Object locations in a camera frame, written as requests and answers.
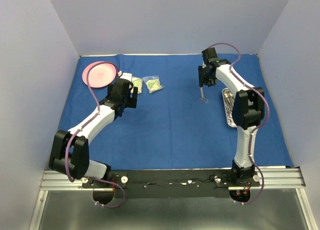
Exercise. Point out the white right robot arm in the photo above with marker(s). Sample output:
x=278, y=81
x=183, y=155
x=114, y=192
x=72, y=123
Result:
x=247, y=112

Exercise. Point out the pink plastic plate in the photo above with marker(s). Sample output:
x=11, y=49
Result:
x=101, y=75

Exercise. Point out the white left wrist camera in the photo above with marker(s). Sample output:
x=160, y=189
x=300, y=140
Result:
x=126, y=76

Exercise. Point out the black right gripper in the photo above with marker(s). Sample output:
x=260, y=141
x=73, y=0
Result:
x=201, y=69

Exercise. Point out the aluminium table edge rail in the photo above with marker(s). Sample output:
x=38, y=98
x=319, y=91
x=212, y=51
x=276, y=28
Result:
x=109, y=55

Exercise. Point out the green gauze packet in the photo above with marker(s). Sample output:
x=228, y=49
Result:
x=137, y=82
x=153, y=83

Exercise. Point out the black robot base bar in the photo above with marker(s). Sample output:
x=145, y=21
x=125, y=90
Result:
x=177, y=183

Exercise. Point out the steel surgical instruments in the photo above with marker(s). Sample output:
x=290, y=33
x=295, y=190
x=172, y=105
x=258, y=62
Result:
x=228, y=105

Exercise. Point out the blue surgical drape cloth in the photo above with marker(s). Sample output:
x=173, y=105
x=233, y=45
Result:
x=168, y=129

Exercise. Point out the steel instrument tray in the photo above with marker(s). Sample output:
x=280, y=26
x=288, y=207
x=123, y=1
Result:
x=226, y=90

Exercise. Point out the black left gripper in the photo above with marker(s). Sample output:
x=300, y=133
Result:
x=133, y=100

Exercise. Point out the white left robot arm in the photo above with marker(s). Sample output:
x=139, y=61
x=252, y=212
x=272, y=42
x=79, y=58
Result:
x=70, y=149

